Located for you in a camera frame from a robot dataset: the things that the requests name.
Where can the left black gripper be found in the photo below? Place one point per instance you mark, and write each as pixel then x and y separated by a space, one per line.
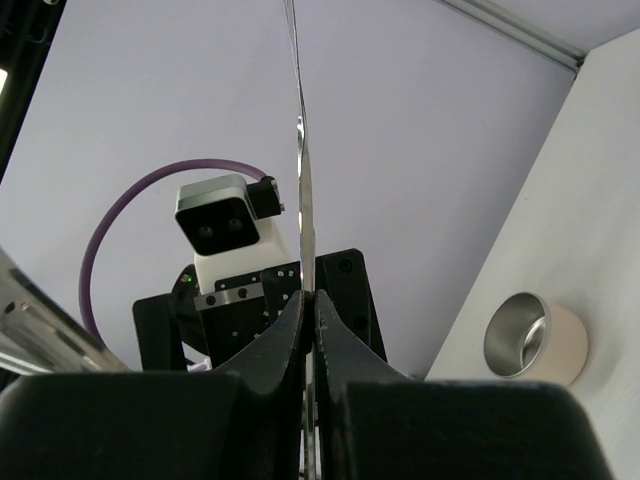
pixel 241 308

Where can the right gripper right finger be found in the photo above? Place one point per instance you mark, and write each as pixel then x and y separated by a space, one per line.
pixel 375 423

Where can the cream steel lunch container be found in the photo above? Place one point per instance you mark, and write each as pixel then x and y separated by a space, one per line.
pixel 530 338

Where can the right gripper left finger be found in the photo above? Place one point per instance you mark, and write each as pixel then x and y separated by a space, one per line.
pixel 239 421

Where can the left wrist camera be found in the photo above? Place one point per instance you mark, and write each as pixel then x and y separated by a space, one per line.
pixel 231 226

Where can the steel serving tongs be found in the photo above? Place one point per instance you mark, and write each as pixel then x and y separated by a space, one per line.
pixel 307 243

